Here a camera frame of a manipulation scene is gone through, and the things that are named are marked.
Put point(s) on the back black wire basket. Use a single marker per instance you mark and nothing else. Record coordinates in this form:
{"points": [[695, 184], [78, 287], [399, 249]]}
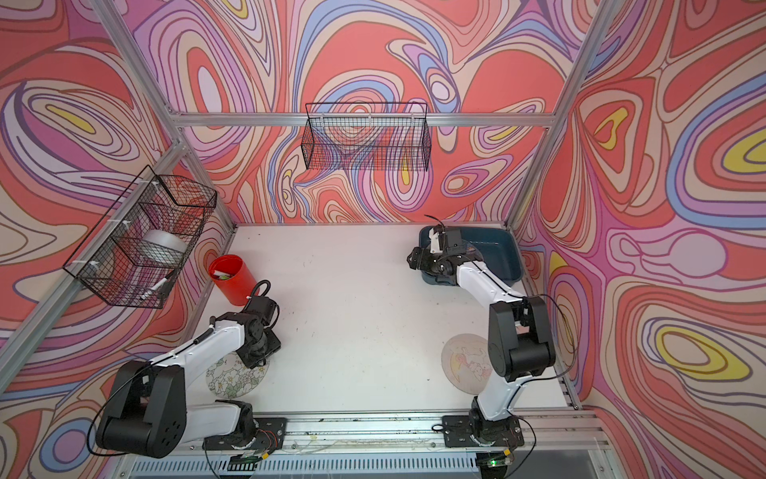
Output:
{"points": [[367, 136]]}

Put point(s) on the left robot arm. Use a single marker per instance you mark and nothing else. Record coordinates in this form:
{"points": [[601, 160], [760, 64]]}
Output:
{"points": [[147, 412]]}

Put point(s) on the teal plastic storage box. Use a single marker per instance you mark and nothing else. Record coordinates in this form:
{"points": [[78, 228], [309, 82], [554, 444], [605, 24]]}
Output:
{"points": [[499, 251]]}

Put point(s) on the red plastic cup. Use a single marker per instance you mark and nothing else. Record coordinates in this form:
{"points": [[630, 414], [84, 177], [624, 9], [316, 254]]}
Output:
{"points": [[233, 278]]}

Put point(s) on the left black wire basket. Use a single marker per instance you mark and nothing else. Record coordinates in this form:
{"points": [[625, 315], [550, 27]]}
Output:
{"points": [[109, 264]]}

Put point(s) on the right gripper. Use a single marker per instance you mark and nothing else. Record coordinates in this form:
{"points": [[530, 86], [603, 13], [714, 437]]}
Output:
{"points": [[421, 255]]}

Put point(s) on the pink cartoon girl coaster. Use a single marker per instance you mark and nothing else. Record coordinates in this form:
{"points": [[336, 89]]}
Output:
{"points": [[466, 363]]}

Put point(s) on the white marker pen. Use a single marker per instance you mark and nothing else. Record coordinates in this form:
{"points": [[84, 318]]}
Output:
{"points": [[156, 291]]}

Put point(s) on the black wire basket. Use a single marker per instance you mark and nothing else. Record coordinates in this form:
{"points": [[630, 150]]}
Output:
{"points": [[367, 136], [109, 264]]}

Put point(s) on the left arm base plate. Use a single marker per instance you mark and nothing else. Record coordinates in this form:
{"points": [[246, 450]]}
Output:
{"points": [[266, 434]]}

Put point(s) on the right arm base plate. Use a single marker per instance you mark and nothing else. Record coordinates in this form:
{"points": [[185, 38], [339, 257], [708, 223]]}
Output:
{"points": [[463, 431]]}

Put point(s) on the silver tape roll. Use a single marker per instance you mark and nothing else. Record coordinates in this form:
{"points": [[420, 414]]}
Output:
{"points": [[162, 248]]}

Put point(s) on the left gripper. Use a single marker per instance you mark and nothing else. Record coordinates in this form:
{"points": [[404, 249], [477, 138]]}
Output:
{"points": [[276, 343]]}

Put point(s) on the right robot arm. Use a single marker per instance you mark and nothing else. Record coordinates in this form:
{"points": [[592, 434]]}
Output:
{"points": [[520, 342]]}

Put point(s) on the white green flowers coaster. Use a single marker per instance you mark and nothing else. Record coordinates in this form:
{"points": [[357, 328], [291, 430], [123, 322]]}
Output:
{"points": [[229, 378]]}

